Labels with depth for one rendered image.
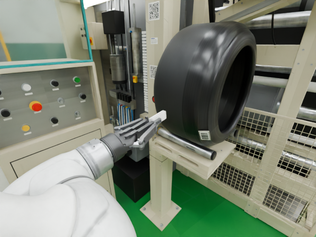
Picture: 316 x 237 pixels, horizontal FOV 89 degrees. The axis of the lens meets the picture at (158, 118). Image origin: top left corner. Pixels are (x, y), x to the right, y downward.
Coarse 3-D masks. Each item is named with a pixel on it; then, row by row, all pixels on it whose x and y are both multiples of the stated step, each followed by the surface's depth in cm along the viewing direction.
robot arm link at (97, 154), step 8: (88, 144) 38; (96, 144) 39; (104, 144) 40; (80, 152) 36; (88, 152) 37; (96, 152) 37; (104, 152) 38; (88, 160) 36; (96, 160) 36; (104, 160) 38; (112, 160) 39; (96, 168) 36; (104, 168) 38; (96, 176) 37
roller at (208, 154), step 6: (162, 132) 91; (168, 132) 89; (168, 138) 88; (174, 138) 85; (180, 138) 84; (180, 144) 84; (186, 144) 81; (192, 144) 79; (198, 144) 78; (192, 150) 79; (198, 150) 76; (204, 150) 75; (210, 150) 74; (204, 156) 75; (210, 156) 73
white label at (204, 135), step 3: (198, 132) 62; (201, 132) 62; (204, 132) 61; (207, 132) 61; (201, 135) 63; (204, 135) 63; (207, 135) 62; (201, 138) 65; (204, 138) 64; (207, 138) 64; (210, 138) 63
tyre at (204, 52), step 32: (192, 32) 62; (224, 32) 55; (160, 64) 65; (192, 64) 56; (224, 64) 54; (160, 96) 66; (192, 96) 56; (224, 96) 101; (192, 128) 63; (224, 128) 91
